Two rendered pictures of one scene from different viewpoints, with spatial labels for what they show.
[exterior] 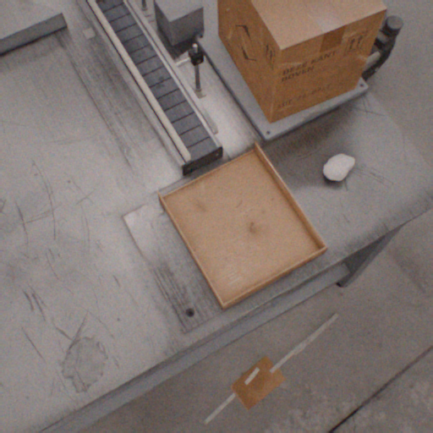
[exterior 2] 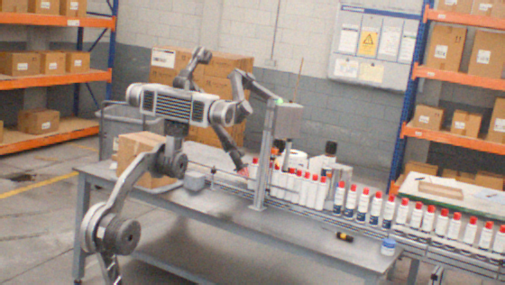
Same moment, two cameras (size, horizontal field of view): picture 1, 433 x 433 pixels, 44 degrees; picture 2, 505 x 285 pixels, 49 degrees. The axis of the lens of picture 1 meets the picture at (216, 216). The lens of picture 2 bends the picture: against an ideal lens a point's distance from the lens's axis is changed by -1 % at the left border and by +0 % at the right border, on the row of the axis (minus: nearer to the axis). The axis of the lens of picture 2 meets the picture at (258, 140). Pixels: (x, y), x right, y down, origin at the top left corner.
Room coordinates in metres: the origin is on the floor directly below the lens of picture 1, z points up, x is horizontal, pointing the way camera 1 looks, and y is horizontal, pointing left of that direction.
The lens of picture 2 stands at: (4.03, -1.57, 1.97)
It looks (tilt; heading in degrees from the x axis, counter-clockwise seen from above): 13 degrees down; 145
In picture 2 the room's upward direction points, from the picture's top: 8 degrees clockwise
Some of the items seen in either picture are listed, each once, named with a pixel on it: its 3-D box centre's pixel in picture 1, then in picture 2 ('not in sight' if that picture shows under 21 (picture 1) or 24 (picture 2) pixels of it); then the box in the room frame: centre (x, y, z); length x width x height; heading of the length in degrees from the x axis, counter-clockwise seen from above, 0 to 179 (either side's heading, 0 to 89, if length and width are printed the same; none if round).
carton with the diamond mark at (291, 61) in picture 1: (291, 23); (148, 159); (0.87, -0.19, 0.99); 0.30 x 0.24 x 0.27; 23
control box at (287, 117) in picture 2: not in sight; (284, 120); (1.45, 0.39, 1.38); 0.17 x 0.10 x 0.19; 83
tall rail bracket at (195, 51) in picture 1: (189, 72); not in sight; (0.79, 0.06, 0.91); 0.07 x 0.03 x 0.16; 118
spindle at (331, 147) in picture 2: not in sight; (328, 160); (1.18, 1.03, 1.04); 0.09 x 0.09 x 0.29
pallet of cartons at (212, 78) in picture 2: not in sight; (198, 105); (-2.35, 1.85, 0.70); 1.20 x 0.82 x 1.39; 40
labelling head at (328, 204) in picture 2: not in sight; (335, 187); (1.64, 0.69, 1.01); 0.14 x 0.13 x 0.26; 28
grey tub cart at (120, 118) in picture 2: not in sight; (132, 141); (-1.42, 0.61, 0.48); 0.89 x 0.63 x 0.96; 143
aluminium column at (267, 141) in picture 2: not in sight; (265, 154); (1.42, 0.31, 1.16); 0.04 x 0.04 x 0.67; 28
